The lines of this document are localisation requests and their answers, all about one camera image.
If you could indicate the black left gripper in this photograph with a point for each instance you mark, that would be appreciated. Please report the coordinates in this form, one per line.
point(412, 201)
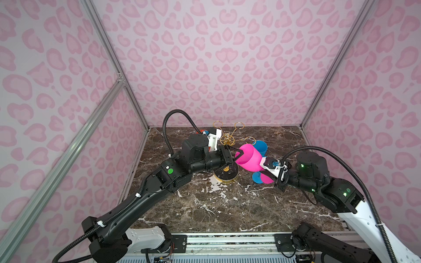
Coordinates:
point(227, 158)

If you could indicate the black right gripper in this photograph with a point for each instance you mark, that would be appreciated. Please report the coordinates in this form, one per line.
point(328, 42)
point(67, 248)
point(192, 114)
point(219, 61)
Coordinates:
point(282, 177)

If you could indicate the magenta wine glass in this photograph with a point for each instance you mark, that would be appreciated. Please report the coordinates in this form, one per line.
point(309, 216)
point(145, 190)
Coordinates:
point(250, 161)

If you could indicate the blue wine glass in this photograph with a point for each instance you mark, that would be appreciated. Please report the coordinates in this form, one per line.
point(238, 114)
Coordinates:
point(261, 147)
point(256, 176)

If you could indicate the blue wine glass front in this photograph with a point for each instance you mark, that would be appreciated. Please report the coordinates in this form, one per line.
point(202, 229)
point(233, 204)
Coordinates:
point(256, 176)

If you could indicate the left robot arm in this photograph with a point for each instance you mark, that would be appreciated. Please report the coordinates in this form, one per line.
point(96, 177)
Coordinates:
point(110, 241)

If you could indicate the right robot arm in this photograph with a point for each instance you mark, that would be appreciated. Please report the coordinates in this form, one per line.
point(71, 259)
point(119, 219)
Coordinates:
point(303, 168)

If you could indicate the aluminium diagonal brace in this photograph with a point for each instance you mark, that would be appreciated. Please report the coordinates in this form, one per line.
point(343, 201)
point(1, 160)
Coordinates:
point(36, 204)

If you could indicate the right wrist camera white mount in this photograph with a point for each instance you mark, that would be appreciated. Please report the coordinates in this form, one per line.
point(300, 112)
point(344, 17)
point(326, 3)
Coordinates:
point(273, 168)

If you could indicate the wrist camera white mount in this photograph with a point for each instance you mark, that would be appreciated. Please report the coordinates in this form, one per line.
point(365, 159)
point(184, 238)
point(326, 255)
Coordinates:
point(213, 134)
point(273, 168)

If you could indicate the gold wire glass rack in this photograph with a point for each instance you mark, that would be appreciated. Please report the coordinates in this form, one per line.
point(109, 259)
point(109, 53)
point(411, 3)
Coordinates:
point(225, 141)

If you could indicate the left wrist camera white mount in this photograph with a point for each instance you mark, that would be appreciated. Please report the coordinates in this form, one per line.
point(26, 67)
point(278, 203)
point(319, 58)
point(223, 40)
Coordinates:
point(213, 134)

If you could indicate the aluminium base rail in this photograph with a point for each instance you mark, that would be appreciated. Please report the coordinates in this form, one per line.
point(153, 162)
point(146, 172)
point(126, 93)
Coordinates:
point(238, 247)

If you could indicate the aluminium corner post left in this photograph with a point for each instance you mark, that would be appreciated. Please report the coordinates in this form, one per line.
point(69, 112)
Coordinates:
point(99, 28)

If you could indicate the aluminium corner post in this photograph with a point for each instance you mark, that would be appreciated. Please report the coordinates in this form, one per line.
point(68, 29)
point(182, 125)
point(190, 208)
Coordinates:
point(99, 28)
point(363, 15)

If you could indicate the aluminium corner post right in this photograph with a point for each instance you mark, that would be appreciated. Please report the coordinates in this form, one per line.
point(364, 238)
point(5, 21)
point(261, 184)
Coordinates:
point(363, 15)

